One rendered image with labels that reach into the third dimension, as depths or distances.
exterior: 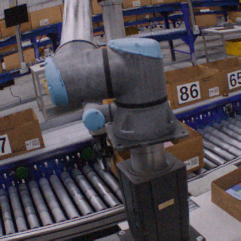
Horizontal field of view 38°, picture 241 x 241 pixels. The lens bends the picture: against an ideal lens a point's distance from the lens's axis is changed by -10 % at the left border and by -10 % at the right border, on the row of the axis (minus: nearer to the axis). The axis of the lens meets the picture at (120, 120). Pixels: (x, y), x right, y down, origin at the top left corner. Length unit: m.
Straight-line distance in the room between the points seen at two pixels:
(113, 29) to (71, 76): 0.56
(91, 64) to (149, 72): 0.16
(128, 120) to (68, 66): 0.23
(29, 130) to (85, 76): 1.03
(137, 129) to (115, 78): 0.15
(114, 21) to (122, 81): 0.56
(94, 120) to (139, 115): 0.53
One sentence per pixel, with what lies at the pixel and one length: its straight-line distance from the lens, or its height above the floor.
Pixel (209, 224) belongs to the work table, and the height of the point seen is 0.75.
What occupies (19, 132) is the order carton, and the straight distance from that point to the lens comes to 2.01.
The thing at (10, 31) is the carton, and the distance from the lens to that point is 6.44.
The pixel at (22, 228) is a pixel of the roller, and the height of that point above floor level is 0.75.
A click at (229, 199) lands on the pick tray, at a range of 1.41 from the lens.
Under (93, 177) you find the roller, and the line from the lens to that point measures 1.92.
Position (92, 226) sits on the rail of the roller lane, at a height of 0.70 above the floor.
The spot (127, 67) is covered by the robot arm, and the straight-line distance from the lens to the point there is 1.02.
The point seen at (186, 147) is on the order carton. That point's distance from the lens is 1.74.
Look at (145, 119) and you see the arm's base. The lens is 1.05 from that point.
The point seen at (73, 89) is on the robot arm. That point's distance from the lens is 1.03.
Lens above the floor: 1.61
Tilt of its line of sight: 19 degrees down
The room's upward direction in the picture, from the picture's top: 10 degrees counter-clockwise
